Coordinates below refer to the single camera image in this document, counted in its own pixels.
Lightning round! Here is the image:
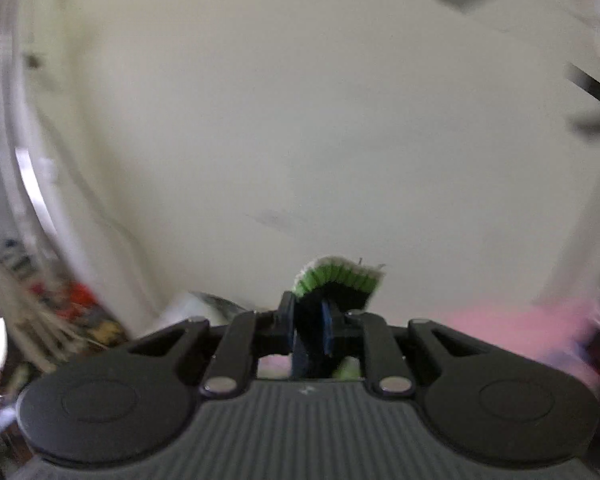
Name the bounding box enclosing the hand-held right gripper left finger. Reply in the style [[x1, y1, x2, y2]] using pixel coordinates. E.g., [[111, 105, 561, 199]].
[[128, 291, 297, 397]]

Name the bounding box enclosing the red plastic object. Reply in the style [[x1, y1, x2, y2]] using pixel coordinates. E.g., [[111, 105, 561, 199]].
[[60, 281, 100, 313]]

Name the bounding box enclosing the pink floral bedsheet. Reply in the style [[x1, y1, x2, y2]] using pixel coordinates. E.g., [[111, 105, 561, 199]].
[[257, 297, 600, 391]]

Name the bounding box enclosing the grey curtain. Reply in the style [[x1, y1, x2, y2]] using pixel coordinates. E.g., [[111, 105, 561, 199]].
[[0, 0, 83, 286]]

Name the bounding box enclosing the blurred black bar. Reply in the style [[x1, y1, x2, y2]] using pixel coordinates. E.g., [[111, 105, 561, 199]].
[[564, 61, 600, 137]]

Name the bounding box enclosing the black white green striped sweater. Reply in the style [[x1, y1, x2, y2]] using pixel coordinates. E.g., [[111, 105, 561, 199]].
[[292, 255, 387, 381]]

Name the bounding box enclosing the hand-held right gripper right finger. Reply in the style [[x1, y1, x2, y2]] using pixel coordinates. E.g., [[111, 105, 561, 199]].
[[322, 300, 479, 397]]

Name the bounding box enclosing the folded ironing board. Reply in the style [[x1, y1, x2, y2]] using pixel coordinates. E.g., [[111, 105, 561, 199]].
[[0, 252, 88, 368]]

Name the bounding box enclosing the white printed shirt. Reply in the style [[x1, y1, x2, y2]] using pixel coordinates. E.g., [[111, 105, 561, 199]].
[[155, 290, 253, 338]]

